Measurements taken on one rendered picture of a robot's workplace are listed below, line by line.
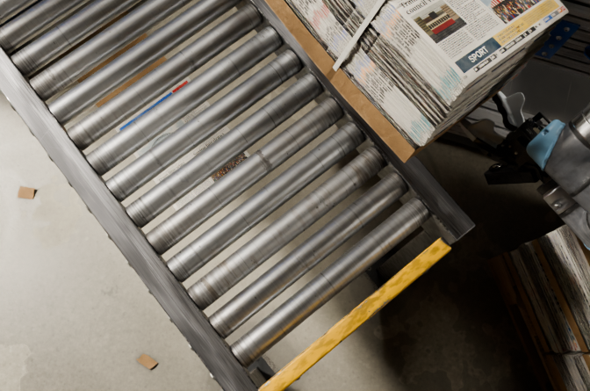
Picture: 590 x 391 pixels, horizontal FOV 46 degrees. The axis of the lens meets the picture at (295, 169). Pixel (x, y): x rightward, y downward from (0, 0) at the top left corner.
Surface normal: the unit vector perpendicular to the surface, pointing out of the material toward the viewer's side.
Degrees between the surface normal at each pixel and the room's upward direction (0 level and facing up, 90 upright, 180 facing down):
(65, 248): 0
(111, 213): 0
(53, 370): 0
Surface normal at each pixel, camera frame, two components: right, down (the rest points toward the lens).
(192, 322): 0.04, -0.25
